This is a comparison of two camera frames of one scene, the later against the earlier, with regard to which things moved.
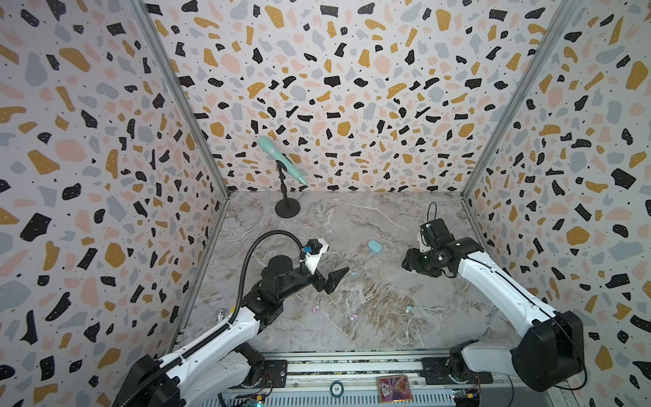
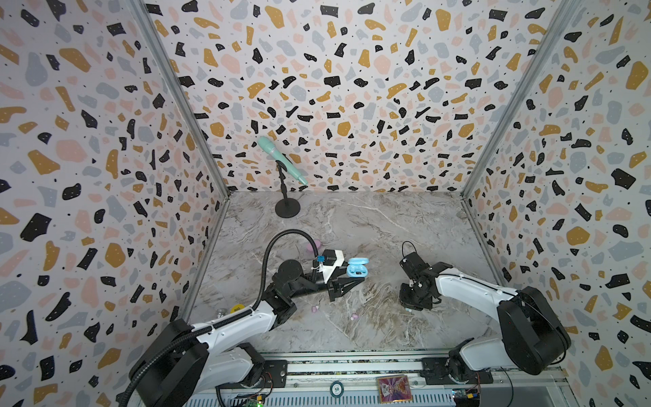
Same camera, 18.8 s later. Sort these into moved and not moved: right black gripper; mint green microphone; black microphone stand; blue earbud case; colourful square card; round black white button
Moved: right black gripper; blue earbud case
Not moved: mint green microphone; black microphone stand; colourful square card; round black white button
